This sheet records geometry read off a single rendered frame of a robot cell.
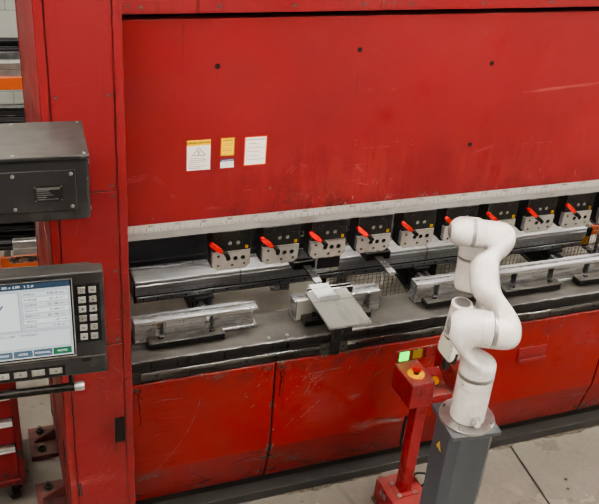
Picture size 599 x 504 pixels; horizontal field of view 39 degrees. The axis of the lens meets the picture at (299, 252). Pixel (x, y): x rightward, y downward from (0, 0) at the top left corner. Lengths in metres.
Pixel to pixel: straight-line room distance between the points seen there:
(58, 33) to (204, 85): 0.59
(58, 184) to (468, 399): 1.46
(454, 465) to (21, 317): 1.49
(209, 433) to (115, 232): 1.11
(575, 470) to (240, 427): 1.73
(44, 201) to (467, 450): 1.59
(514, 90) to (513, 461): 1.87
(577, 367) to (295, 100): 2.09
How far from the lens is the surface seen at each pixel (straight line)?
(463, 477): 3.07
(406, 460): 3.81
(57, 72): 2.64
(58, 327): 2.56
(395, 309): 3.71
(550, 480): 4.39
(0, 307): 2.52
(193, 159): 3.05
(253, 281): 3.71
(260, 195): 3.18
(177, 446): 3.63
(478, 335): 2.73
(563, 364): 4.33
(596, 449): 4.66
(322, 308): 3.42
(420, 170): 3.42
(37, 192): 2.37
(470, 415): 2.92
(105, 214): 2.83
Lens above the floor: 2.87
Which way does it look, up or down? 30 degrees down
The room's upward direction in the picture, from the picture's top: 5 degrees clockwise
